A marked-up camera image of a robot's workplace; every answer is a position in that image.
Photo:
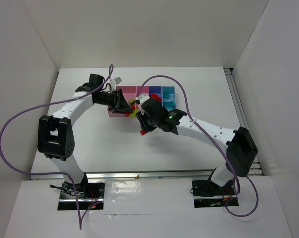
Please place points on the dark blue bin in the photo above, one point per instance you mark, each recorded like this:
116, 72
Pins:
157, 90

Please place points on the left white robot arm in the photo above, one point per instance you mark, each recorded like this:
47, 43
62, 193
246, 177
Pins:
55, 134

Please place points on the small teal lego brick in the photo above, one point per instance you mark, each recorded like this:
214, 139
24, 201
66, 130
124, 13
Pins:
166, 94

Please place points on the aluminium rail front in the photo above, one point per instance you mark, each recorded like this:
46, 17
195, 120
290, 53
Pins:
148, 174

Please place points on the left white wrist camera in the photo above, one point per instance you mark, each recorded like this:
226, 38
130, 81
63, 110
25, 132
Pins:
115, 81

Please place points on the small pink bin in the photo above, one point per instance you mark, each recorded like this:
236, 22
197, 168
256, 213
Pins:
142, 90

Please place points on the light blue bin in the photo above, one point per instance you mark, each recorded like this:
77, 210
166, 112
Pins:
170, 89

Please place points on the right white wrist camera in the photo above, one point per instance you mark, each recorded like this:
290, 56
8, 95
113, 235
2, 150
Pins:
139, 100

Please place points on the large pink bin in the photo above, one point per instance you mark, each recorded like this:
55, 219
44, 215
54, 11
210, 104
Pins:
129, 93

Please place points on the teal rounded lego block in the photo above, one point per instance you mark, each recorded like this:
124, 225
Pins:
169, 104

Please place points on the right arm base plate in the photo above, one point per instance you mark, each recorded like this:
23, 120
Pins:
208, 195

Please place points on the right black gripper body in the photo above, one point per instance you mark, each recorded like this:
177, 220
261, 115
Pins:
141, 122

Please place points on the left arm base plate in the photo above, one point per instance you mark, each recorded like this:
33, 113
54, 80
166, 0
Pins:
93, 196

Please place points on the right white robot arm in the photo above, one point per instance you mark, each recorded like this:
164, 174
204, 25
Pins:
236, 146

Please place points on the red green lego assembly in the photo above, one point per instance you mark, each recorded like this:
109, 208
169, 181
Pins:
134, 109

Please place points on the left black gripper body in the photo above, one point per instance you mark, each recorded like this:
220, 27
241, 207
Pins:
117, 99

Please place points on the red sloped lego piece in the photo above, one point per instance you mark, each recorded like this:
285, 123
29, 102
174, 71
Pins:
155, 96

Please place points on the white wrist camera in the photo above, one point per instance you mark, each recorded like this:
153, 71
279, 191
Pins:
139, 100
115, 81

